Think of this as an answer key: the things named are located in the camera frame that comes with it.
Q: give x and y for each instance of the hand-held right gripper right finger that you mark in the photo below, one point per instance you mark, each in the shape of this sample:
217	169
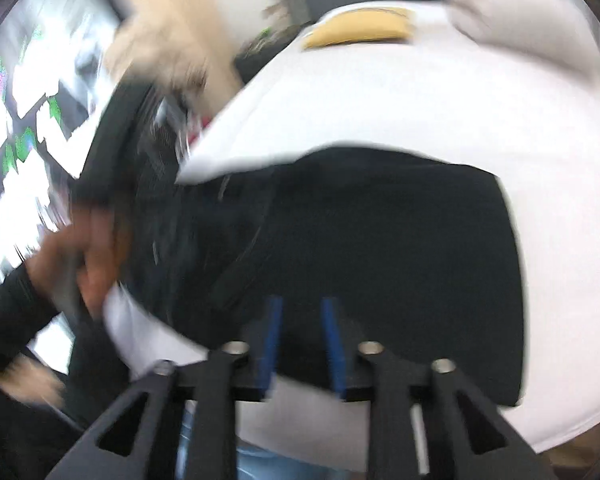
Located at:
334	350

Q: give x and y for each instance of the yellow pillow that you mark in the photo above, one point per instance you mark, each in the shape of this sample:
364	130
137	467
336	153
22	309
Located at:
360	27

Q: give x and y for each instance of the person's left hand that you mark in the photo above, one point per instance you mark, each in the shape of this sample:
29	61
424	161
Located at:
97	260

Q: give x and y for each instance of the rolled white duvet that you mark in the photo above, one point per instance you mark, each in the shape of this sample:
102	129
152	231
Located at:
520	10

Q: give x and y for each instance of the grey nightstand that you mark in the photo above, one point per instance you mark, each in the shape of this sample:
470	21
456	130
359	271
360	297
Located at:
265	55

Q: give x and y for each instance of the beige puffer jacket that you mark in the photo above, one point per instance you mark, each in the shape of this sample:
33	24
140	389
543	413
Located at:
160	65

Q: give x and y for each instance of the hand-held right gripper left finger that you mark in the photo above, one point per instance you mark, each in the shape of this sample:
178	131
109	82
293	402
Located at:
270	350

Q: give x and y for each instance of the black denim pants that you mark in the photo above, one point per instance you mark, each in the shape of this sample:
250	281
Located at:
380	235

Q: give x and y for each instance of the grey bed with white sheet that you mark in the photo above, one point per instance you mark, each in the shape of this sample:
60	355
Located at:
405	105

